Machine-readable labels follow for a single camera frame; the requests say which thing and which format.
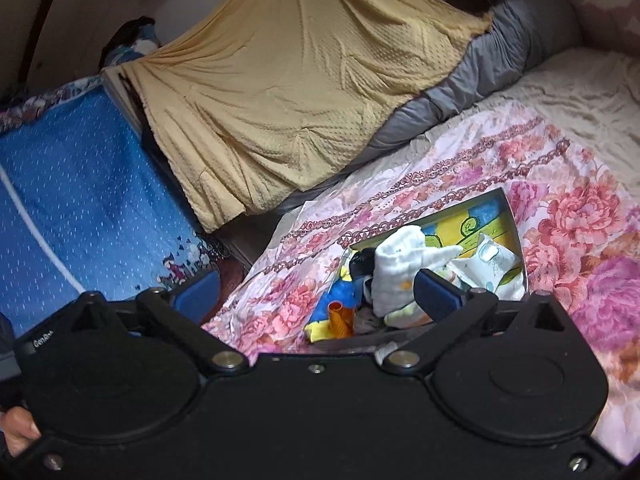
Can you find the white orange blue striped cloth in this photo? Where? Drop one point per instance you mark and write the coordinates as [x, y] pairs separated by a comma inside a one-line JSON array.
[[412, 315]]

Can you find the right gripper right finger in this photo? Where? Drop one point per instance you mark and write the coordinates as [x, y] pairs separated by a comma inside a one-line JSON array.
[[456, 315]]

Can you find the yellow textured hanging blanket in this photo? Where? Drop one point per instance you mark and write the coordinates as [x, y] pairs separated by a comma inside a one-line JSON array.
[[264, 98]]

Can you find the grey rolled quilt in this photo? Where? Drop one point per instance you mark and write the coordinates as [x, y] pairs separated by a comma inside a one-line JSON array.
[[522, 35]]

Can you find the black grey sock bundle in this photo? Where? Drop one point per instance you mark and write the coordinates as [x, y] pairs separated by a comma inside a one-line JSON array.
[[361, 269]]

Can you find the person's left hand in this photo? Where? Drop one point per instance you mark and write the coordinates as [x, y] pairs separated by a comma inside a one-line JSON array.
[[19, 429]]

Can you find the colourful painted storage box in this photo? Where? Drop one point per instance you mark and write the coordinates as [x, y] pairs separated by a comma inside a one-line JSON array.
[[460, 224]]

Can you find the white dotted baby cloth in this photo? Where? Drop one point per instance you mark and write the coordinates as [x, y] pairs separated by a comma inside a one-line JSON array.
[[397, 262]]

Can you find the small white sock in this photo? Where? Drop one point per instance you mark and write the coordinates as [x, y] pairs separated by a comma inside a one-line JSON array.
[[492, 267]]

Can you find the pink floral bed sheet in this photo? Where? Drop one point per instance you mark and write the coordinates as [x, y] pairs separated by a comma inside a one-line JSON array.
[[563, 144]]

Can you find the blue bicycle print curtain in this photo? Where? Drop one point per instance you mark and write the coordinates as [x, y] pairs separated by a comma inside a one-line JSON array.
[[85, 208]]

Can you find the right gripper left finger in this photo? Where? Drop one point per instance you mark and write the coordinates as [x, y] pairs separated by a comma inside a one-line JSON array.
[[176, 315]]

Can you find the orange yellow cloth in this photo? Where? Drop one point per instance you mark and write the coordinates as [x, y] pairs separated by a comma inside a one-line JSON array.
[[341, 320]]

